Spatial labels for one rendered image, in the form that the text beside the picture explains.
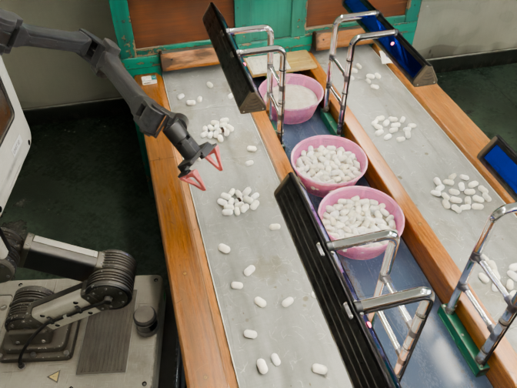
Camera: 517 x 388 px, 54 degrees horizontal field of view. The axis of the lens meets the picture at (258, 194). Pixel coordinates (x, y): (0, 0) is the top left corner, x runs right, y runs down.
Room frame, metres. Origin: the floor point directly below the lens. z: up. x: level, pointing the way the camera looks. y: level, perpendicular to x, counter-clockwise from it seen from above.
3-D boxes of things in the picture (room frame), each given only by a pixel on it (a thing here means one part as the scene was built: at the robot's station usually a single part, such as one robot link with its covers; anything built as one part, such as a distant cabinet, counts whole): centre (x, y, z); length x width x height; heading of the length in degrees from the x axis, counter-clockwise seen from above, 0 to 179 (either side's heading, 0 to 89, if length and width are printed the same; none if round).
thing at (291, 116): (1.77, -0.13, 0.72); 0.27 x 0.27 x 0.10
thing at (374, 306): (0.62, -0.23, 0.90); 0.20 x 0.19 x 0.45; 15
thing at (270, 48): (1.55, 0.02, 0.90); 0.20 x 0.19 x 0.45; 15
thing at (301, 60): (1.98, -0.08, 0.77); 0.33 x 0.15 x 0.01; 105
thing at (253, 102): (1.54, 0.09, 1.08); 0.62 x 0.08 x 0.07; 15
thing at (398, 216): (1.08, -0.32, 0.72); 0.27 x 0.27 x 0.10
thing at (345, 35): (2.12, -0.39, 0.83); 0.30 x 0.06 x 0.07; 105
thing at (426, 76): (1.68, -0.45, 1.08); 0.62 x 0.08 x 0.07; 15
